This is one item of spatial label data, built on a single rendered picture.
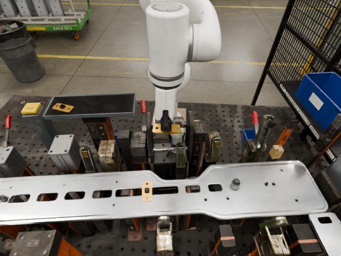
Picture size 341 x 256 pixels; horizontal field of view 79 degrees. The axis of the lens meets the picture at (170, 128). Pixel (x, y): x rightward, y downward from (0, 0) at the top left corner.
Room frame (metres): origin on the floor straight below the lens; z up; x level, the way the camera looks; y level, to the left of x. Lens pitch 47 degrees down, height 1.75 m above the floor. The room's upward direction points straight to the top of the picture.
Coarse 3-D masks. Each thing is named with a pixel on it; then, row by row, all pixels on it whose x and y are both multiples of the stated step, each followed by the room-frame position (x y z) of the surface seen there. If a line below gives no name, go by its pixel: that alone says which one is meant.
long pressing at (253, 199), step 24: (216, 168) 0.47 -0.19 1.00; (240, 168) 0.47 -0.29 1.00; (264, 168) 0.47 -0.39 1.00; (288, 168) 0.47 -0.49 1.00; (0, 192) 0.37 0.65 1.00; (24, 192) 0.37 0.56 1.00; (48, 192) 0.37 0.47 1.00; (72, 192) 0.37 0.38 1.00; (216, 192) 0.37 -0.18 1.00; (240, 192) 0.37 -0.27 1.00; (264, 192) 0.37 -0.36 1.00; (288, 192) 0.37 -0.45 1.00; (312, 192) 0.37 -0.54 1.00; (0, 216) 0.28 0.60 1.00; (24, 216) 0.28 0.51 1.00; (48, 216) 0.28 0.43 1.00; (72, 216) 0.28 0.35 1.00; (96, 216) 0.28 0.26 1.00; (120, 216) 0.28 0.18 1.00; (144, 216) 0.28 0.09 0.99; (216, 216) 0.28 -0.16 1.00; (240, 216) 0.28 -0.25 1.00; (264, 216) 0.28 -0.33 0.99
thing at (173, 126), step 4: (156, 124) 0.46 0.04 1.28; (160, 124) 0.46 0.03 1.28; (172, 124) 0.46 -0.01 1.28; (176, 124) 0.46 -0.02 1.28; (160, 128) 0.44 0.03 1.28; (172, 128) 0.44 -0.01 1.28; (176, 128) 0.44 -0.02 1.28; (156, 132) 0.42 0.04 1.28; (160, 132) 0.42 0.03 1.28; (164, 132) 0.42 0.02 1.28; (168, 132) 0.42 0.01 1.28; (172, 132) 0.42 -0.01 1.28; (176, 132) 0.42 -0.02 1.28
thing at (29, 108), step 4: (28, 104) 0.69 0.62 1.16; (32, 104) 0.69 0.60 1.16; (36, 104) 0.69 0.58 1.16; (40, 104) 0.70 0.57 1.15; (24, 108) 0.67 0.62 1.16; (28, 108) 0.67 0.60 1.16; (32, 108) 0.67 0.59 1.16; (36, 108) 0.67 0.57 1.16; (24, 112) 0.65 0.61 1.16; (28, 112) 0.65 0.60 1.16; (32, 112) 0.65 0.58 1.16; (36, 112) 0.65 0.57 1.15
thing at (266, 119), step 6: (264, 114) 0.59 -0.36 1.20; (270, 114) 0.57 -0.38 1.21; (264, 120) 0.55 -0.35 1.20; (270, 120) 0.54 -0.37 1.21; (264, 126) 0.55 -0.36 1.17; (270, 126) 0.52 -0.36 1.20; (258, 132) 0.55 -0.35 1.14; (264, 132) 0.55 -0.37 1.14; (258, 138) 0.54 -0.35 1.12; (264, 138) 0.54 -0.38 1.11; (264, 144) 0.53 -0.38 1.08
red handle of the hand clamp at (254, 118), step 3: (255, 111) 0.66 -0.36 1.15; (252, 114) 0.65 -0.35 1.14; (255, 114) 0.65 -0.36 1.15; (252, 117) 0.64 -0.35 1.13; (255, 117) 0.64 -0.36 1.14; (255, 120) 0.62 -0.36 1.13; (255, 123) 0.61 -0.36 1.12; (255, 126) 0.61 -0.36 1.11; (255, 129) 0.60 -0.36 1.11; (255, 132) 0.59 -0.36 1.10; (255, 135) 0.58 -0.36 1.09; (255, 138) 0.57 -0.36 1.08; (258, 144) 0.54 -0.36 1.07; (258, 147) 0.53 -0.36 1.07
